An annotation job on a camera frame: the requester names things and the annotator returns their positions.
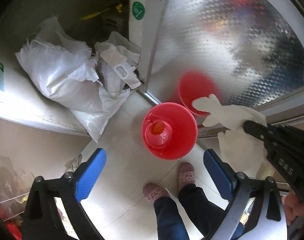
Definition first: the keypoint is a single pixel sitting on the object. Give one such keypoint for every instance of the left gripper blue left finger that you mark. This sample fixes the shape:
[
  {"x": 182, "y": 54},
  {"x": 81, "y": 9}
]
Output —
[{"x": 86, "y": 175}]

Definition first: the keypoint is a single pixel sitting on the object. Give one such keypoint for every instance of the right pink slipper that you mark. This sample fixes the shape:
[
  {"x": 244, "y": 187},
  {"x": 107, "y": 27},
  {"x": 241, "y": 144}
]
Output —
[{"x": 185, "y": 175}]

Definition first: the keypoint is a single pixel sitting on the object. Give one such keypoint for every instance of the white woven sack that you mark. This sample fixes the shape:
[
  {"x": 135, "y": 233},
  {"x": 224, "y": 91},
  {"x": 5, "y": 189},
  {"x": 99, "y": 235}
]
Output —
[{"x": 63, "y": 70}]

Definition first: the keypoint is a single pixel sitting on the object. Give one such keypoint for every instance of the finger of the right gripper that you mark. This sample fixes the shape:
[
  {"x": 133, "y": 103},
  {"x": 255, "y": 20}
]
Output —
[{"x": 258, "y": 131}]

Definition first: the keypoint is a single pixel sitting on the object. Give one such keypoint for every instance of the person right hand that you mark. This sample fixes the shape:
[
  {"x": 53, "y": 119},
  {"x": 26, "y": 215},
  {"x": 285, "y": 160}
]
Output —
[{"x": 293, "y": 207}]

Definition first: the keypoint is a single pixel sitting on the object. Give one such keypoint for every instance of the white rubber glove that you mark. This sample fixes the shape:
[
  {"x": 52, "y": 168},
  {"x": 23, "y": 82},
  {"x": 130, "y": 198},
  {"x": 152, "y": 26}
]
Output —
[{"x": 243, "y": 152}]

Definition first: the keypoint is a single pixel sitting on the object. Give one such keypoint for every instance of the white plastic bag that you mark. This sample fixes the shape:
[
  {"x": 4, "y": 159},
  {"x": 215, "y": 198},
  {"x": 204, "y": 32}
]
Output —
[{"x": 117, "y": 60}]

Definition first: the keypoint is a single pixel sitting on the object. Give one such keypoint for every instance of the green round sticker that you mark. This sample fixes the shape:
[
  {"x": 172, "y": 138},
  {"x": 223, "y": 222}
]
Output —
[{"x": 138, "y": 10}]

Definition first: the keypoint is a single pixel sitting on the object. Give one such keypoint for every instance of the red trash bucket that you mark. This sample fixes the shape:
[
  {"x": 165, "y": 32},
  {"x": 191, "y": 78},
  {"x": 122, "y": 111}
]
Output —
[{"x": 179, "y": 137}]

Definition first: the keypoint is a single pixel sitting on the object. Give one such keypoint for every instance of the left pink slipper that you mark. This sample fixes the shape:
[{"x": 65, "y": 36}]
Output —
[{"x": 153, "y": 192}]

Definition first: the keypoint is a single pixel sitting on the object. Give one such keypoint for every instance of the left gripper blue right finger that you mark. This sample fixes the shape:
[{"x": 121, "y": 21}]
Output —
[{"x": 221, "y": 174}]

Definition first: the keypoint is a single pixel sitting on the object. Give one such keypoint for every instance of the pink slipper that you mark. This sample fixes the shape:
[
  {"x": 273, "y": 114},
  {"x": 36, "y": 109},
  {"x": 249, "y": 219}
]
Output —
[
  {"x": 185, "y": 175},
  {"x": 153, "y": 192}
]

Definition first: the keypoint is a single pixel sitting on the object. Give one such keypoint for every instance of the steel cabinet door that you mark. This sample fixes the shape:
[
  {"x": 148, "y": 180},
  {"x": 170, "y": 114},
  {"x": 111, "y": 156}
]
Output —
[{"x": 252, "y": 50}]

